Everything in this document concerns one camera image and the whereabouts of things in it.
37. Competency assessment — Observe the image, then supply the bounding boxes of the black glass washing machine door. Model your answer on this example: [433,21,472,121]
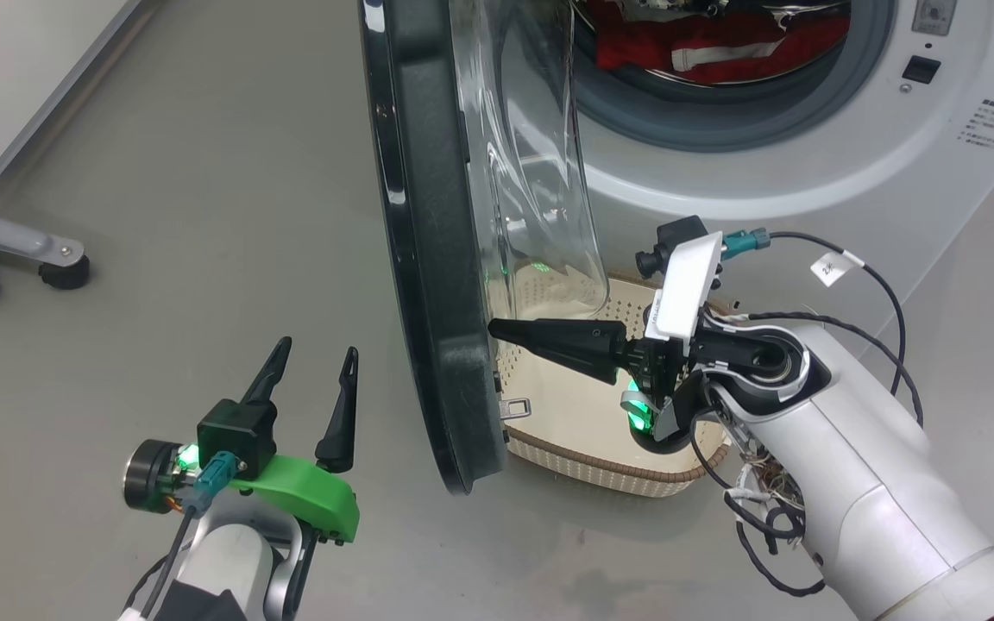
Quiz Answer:
[357,0,611,498]

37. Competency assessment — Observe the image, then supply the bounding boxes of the arm teal plug cable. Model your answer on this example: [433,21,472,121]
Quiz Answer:
[721,227,909,398]
[122,450,243,621]

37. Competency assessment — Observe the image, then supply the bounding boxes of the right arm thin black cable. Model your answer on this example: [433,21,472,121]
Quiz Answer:
[726,310,926,428]

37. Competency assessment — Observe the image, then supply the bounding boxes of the black caster wheel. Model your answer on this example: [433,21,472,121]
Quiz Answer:
[38,254,91,291]

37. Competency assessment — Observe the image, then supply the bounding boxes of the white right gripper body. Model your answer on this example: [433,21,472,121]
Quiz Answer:
[622,231,724,455]

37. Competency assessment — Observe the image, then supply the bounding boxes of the white cable tag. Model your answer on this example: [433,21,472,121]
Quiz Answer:
[810,252,853,287]

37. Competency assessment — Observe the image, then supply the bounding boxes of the left arm teal plug cable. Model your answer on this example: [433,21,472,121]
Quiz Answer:
[122,450,243,621]

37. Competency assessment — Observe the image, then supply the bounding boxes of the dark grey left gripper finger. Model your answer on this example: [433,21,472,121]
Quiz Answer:
[241,336,293,406]
[316,347,360,474]

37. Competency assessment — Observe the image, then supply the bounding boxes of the grey metal stand leg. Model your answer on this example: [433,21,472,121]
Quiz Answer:
[0,185,86,270]

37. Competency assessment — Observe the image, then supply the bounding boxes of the white washing machine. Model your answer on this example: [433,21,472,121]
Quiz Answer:
[570,0,994,346]

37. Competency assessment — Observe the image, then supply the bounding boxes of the right arm teal plug cable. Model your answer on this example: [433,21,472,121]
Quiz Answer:
[721,227,909,398]

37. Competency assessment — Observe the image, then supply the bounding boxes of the right arm black cable loops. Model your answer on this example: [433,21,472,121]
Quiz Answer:
[691,414,827,599]

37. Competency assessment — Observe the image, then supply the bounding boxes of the red white garment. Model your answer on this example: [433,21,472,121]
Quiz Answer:
[583,0,852,86]

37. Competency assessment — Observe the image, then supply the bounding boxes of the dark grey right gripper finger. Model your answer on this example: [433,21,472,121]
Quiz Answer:
[488,318,632,357]
[519,342,628,386]

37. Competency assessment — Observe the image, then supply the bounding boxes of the cream perforated laundry basket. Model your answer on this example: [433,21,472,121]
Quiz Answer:
[493,263,736,499]

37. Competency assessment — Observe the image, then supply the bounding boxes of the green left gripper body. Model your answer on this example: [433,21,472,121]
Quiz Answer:
[123,440,361,545]

